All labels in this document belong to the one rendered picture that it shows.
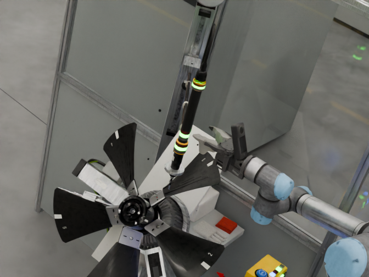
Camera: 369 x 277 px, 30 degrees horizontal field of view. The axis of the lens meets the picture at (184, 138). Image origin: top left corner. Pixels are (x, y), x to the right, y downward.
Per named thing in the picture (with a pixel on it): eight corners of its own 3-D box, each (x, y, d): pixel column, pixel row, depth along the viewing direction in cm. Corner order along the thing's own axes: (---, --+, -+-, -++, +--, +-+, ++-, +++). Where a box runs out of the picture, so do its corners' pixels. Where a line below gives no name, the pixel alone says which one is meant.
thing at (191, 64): (180, 69, 298) (185, 52, 293) (196, 73, 298) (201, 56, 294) (179, 80, 289) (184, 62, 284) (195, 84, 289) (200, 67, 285)
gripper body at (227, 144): (210, 163, 227) (239, 182, 222) (216, 142, 223) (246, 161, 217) (223, 155, 233) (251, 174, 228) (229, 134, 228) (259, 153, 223)
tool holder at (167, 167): (165, 159, 248) (172, 136, 242) (184, 163, 248) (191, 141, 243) (163, 173, 240) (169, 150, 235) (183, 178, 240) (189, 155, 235)
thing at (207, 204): (189, 192, 335) (194, 173, 329) (214, 209, 328) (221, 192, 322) (167, 205, 323) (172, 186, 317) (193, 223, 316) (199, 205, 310)
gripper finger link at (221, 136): (205, 138, 236) (219, 154, 230) (210, 123, 233) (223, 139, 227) (212, 137, 238) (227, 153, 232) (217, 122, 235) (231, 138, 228)
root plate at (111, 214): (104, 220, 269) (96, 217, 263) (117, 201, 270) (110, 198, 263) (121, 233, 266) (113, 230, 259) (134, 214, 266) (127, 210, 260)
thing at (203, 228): (201, 222, 318) (203, 219, 317) (227, 240, 312) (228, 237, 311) (190, 230, 312) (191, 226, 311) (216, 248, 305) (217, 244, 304)
